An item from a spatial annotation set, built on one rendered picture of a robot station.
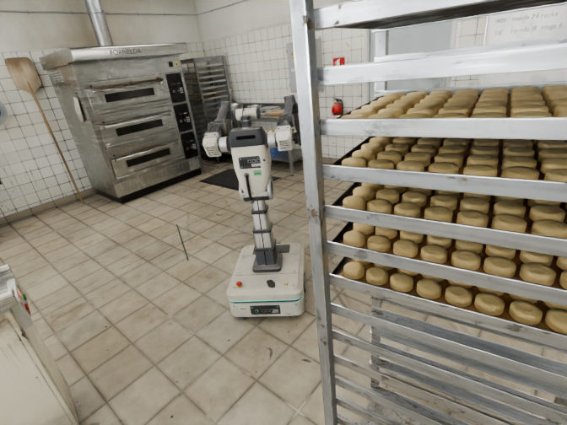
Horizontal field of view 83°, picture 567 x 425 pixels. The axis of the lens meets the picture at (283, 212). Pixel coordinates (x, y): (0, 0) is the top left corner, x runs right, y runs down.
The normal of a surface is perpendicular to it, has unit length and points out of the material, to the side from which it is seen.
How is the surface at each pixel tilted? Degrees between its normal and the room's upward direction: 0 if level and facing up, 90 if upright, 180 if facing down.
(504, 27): 90
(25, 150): 90
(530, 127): 90
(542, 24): 90
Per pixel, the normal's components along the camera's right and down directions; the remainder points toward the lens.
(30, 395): 0.66, 0.26
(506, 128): -0.52, 0.41
